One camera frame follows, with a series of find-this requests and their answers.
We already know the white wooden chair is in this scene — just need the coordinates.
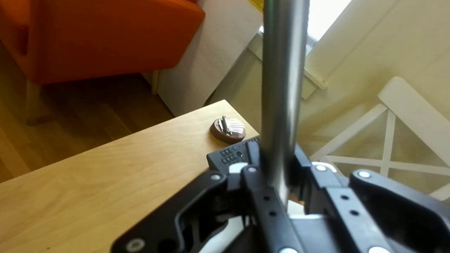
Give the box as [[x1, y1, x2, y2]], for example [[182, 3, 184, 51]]
[[307, 76, 450, 202]]

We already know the long black remote control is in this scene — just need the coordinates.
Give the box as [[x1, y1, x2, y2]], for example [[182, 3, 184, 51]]
[[206, 138, 261, 176]]

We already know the black spatula with steel handle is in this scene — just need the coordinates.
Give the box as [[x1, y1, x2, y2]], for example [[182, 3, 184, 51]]
[[259, 0, 310, 208]]

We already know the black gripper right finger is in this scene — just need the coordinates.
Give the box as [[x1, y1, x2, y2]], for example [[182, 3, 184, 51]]
[[302, 160, 450, 253]]

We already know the orange armchair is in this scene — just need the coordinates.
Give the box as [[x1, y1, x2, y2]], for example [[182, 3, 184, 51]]
[[0, 0, 206, 125]]

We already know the round silver metal trinket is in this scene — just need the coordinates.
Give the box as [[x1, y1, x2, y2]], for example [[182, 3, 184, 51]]
[[209, 115, 247, 143]]

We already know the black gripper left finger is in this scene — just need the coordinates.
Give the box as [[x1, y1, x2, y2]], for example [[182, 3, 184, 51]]
[[110, 163, 300, 253]]

